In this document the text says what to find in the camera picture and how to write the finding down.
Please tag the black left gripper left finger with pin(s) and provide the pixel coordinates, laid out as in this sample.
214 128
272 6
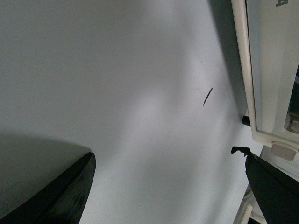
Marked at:
62 201

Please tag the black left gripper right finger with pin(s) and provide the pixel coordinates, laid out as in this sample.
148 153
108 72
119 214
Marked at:
276 193

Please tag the glass oven door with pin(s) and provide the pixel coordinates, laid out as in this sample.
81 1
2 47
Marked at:
278 70

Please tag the cream Toshiba toaster oven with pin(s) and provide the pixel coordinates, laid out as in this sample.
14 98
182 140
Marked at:
247 70

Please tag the small dark sliver on table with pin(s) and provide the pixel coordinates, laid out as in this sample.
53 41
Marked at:
207 96

